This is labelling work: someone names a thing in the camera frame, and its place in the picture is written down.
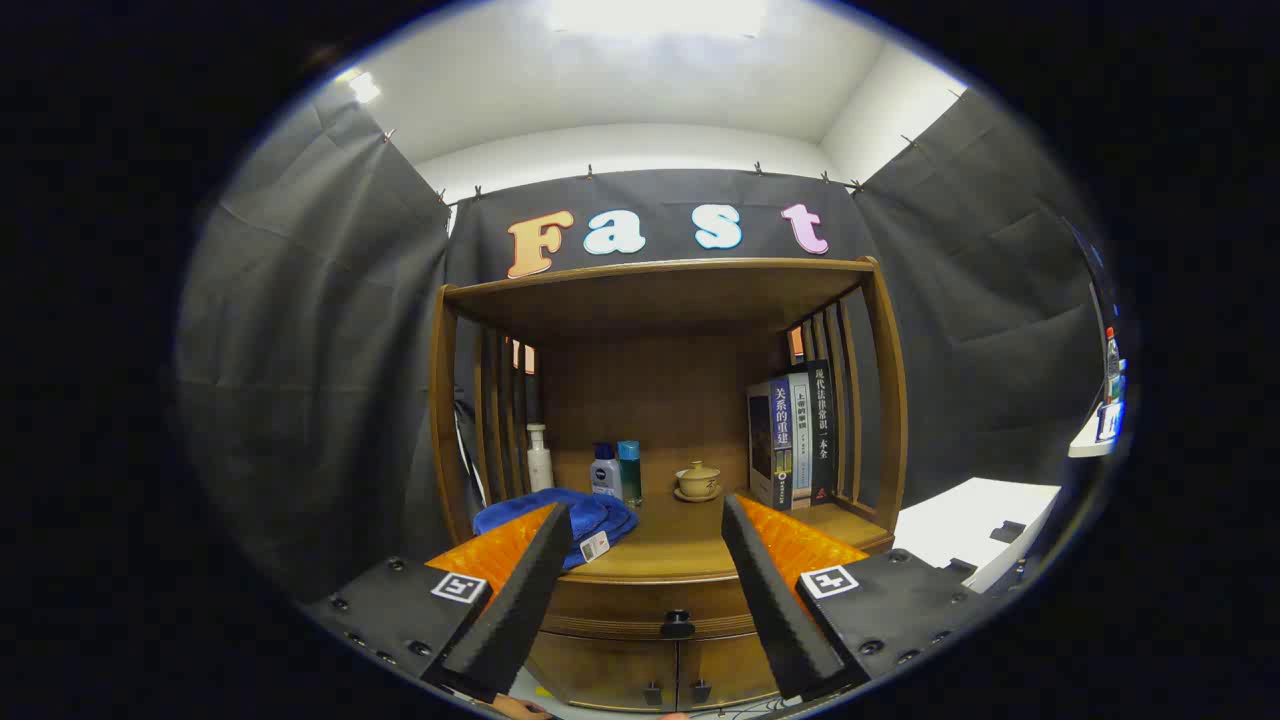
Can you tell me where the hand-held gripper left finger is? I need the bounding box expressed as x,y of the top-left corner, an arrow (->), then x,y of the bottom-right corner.
300,500 -> 576,706

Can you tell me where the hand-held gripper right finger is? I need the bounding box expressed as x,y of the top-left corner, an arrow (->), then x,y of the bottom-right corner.
720,492 -> 986,703

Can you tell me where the wooden drawer with black knob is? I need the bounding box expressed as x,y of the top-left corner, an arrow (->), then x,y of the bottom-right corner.
540,572 -> 761,643

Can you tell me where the wooden cabinet door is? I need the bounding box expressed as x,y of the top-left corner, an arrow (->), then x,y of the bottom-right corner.
678,635 -> 781,711
527,632 -> 681,713

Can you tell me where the wooden countertop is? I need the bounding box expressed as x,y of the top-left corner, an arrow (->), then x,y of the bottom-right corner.
455,485 -> 896,586

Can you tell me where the wooden cabinet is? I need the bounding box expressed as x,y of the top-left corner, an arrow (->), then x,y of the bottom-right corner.
428,256 -> 909,713

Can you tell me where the blue towel with tag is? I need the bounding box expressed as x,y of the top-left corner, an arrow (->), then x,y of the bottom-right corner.
472,487 -> 639,571

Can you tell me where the white pump bottle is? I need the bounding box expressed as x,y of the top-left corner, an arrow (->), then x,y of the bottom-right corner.
527,423 -> 555,493

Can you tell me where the beige lidded tea cup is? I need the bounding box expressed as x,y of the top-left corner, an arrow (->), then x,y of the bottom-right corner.
673,460 -> 722,503

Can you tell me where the pale spine book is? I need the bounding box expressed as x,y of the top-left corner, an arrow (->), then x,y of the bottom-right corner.
788,372 -> 813,509

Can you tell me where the blue spine book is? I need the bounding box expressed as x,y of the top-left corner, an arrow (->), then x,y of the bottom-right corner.
747,377 -> 794,511

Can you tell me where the black spine book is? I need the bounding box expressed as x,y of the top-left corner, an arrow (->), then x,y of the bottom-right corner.
806,360 -> 836,506

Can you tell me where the white side unit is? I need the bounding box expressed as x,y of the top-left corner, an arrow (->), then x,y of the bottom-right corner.
893,477 -> 1063,593

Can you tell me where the white wall shelf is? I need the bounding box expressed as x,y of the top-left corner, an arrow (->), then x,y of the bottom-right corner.
1068,400 -> 1126,459

